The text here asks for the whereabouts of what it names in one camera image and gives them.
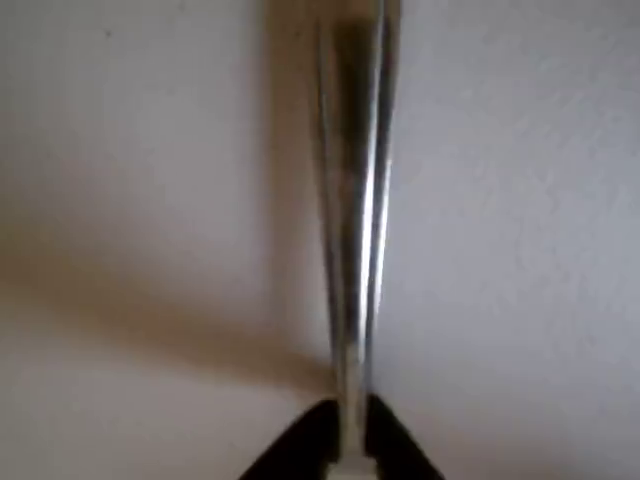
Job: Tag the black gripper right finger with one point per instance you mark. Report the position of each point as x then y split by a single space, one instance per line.
395 440

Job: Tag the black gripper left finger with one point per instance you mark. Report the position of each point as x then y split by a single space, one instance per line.
310 445

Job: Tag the silver metal spoon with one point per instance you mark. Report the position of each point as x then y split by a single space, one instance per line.
357 200

